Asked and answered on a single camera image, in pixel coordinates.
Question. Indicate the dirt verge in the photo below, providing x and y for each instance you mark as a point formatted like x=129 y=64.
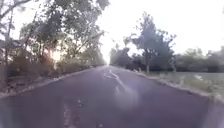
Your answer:
x=26 y=83

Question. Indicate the grass field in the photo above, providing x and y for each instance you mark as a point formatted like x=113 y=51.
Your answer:
x=196 y=80

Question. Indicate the grey asphalt road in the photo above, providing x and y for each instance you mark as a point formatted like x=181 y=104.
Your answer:
x=100 y=106

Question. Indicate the row of trees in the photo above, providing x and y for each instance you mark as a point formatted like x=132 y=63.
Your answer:
x=56 y=36
x=150 y=46

